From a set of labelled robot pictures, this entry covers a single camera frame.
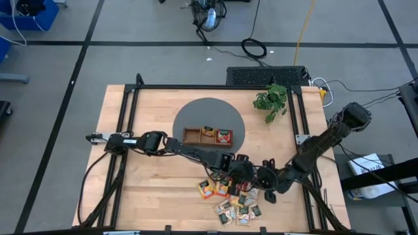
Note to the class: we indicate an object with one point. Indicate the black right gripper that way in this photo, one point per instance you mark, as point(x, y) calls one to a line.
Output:
point(271, 179)

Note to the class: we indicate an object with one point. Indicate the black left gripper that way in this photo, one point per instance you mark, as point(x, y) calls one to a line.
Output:
point(241, 171)

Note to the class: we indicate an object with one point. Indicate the orange mango tea bag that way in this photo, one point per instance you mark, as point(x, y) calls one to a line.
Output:
point(205, 189)
point(208, 131)
point(223, 188)

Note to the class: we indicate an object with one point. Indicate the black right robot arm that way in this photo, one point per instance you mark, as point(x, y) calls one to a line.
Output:
point(313, 150)

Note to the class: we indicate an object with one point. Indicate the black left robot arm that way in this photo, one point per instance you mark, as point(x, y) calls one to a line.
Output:
point(196, 153)

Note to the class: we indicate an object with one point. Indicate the black table clamp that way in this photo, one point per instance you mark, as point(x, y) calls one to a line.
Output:
point(263, 229)
point(168, 228)

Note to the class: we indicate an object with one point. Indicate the wooden three-compartment tray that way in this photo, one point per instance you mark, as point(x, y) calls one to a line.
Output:
point(191, 135)

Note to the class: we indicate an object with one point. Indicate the round grey woven placemat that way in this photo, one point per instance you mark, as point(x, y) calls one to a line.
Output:
point(209, 111)

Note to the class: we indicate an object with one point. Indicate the grey side table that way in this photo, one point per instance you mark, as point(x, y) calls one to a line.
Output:
point(342, 166)

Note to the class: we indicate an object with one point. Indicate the green leafy plant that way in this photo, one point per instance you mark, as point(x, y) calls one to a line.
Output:
point(271, 99)

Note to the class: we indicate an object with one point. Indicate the white paper booklet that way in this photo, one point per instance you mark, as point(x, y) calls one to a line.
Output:
point(364, 163)

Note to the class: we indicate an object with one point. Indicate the black computer case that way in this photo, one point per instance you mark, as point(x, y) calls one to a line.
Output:
point(267, 76)

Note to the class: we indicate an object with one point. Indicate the black metal bar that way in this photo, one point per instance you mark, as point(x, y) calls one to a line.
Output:
point(392, 173)

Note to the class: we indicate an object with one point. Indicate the grey cart base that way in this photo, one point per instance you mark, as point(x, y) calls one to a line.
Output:
point(13, 78)

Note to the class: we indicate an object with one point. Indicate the blue bin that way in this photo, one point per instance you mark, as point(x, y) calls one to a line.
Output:
point(39, 19)
point(3, 49)

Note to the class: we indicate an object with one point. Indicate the black bag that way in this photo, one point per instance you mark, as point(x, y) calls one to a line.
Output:
point(31, 6)

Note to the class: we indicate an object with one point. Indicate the black aluminium table frame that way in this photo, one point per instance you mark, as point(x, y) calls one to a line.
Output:
point(196, 87)

